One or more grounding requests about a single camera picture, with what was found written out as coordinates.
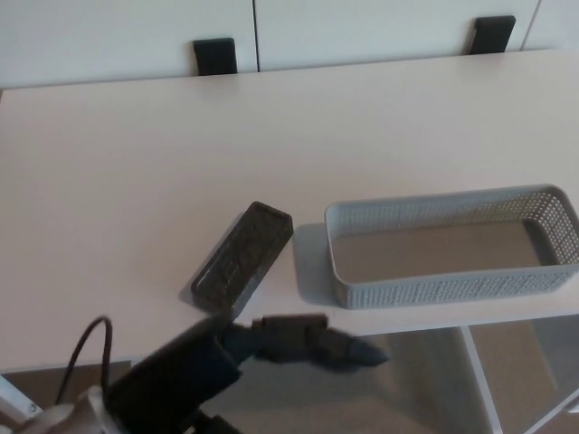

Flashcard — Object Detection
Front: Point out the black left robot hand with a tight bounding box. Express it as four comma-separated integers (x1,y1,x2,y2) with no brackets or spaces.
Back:
106,312,391,434

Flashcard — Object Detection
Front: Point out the dark grey felt eraser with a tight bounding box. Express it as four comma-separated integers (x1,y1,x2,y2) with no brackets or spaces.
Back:
189,200,295,316

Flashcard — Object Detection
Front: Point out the white desk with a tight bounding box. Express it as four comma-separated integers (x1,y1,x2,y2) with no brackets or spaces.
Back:
0,47,579,434

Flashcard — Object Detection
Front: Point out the grey perforated plastic basket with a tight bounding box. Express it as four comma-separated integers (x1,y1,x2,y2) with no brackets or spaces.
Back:
323,183,579,311

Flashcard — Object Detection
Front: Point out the white cabinet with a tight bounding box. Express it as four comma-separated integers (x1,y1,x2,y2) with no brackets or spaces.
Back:
0,0,579,90

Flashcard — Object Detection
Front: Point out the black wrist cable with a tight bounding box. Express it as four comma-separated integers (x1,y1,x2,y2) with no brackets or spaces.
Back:
53,316,115,406

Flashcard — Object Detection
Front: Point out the black cabinet handle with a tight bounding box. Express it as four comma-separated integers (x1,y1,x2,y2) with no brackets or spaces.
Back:
192,36,239,76
470,14,517,55

